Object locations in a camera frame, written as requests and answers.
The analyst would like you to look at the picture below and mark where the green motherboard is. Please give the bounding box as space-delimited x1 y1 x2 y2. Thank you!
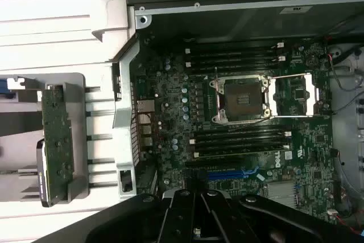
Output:
133 35 335 223

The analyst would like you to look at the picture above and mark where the silver finned heatsink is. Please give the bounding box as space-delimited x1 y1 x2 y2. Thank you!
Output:
266 182 299 209

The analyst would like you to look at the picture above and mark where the black open PC case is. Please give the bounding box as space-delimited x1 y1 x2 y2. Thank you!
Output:
91 0 364 243

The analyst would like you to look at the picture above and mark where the thin red wire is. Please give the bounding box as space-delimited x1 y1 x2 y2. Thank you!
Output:
325 36 342 69

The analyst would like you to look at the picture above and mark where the tall metal disk bay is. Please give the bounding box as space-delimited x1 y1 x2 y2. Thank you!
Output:
331 43 364 207

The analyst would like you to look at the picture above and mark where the silver socket cover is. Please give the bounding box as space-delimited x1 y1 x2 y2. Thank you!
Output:
268 72 321 118

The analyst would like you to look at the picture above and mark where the RAM slot with white clips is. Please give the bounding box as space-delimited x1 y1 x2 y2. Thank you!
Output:
189 130 292 146
184 54 287 68
184 42 285 55

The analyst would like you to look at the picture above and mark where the grey parts rack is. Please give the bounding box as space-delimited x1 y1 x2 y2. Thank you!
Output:
0 72 91 203

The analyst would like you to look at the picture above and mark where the blue expansion slot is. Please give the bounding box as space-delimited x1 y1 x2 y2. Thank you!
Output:
206 170 258 182

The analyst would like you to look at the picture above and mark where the CPU socket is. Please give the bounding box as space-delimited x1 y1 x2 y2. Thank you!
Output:
209 75 271 126

